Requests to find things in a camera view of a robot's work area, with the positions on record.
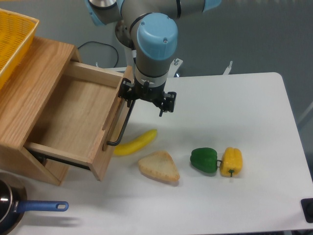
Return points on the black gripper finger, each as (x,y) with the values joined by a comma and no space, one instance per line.
(126,91)
(165,102)

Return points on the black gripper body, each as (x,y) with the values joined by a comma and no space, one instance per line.
(148,93)

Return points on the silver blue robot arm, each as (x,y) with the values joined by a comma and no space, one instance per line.
(154,33)

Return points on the wooden bottom drawer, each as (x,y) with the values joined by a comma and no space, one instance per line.
(58,169)

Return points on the wooden drawer cabinet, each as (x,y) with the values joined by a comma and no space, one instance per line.
(22,100)

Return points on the yellow toy banana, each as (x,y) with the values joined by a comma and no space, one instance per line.
(136,144)

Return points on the triangular toy bread slice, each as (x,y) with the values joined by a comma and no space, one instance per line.
(159,165)

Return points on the green toy bell pepper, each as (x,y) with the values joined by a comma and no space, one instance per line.
(205,159)

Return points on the yellow toy bell pepper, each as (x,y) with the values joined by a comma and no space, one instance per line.
(232,162)

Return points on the yellow plastic basket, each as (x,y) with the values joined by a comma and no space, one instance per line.
(17,32)

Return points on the black corner device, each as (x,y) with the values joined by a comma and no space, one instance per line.
(307,207)

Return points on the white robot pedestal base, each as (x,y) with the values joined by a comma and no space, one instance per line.
(199,52)

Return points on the blue handled frying pan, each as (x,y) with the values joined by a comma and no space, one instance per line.
(12,206)

